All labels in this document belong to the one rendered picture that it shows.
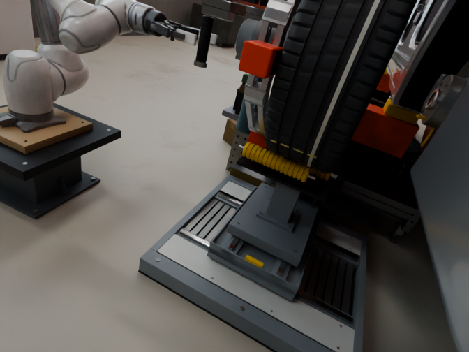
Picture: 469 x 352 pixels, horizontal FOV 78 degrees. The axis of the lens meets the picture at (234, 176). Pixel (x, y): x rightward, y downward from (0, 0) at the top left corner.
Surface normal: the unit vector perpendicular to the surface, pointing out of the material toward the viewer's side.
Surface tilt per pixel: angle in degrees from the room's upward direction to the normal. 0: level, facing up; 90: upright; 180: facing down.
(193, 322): 0
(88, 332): 0
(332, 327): 0
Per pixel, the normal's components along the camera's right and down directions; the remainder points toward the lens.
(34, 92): 0.61, 0.50
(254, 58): -0.40, 0.40
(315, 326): 0.23, -0.83
